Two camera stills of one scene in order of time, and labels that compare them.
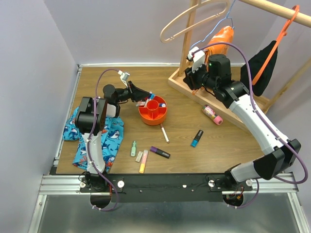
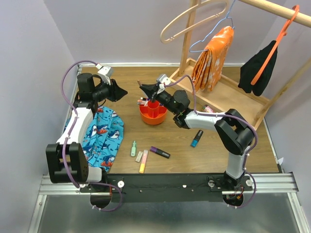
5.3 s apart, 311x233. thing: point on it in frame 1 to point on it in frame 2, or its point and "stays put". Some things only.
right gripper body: x=198 y=78 to x=164 y=98
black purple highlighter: x=160 y=152 stays put
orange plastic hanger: x=276 y=44 stays put
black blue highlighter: x=195 y=142 stays put
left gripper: x=135 y=93 to x=115 y=91
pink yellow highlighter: x=143 y=161 stays put
